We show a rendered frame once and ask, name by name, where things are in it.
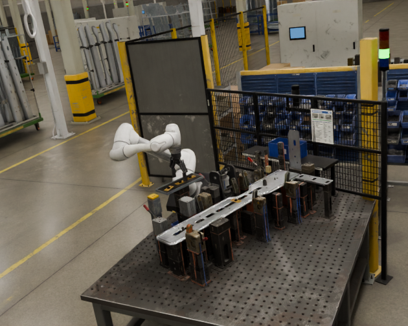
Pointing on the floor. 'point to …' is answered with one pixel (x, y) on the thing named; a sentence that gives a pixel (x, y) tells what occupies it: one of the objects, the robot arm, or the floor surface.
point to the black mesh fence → (313, 144)
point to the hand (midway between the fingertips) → (179, 177)
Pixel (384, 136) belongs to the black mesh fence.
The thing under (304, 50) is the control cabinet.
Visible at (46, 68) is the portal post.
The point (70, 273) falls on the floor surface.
